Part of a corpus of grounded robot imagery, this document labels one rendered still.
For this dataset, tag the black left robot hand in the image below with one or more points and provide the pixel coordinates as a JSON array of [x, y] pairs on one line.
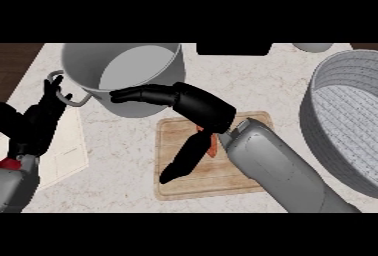
[[39, 116]]

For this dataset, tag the wooden cutting board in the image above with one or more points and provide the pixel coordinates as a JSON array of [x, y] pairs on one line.
[[222, 176]]

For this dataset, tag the grey metal pot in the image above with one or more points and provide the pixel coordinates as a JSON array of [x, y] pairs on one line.
[[134, 71]]

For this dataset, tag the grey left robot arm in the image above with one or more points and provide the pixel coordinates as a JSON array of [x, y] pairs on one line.
[[16, 180]]

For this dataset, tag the grey round object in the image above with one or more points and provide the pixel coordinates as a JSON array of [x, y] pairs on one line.
[[314, 46]]

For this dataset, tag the grey wicker basket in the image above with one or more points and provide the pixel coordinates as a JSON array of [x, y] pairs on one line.
[[345, 123]]

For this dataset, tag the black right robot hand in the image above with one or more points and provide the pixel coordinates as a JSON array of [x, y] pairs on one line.
[[205, 105]]

